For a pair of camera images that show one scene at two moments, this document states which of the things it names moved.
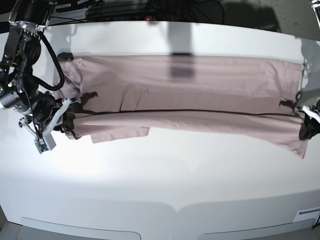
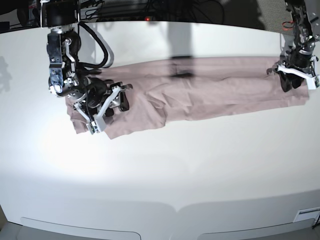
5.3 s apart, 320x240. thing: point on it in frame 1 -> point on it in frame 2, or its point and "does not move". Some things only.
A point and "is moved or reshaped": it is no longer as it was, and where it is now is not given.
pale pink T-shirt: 243,99 is moved or reshaped
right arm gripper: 306,100 -> 299,61
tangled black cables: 170,10 does not move
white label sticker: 306,214 does not move
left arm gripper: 46,110 -> 99,93
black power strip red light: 129,18 does not move
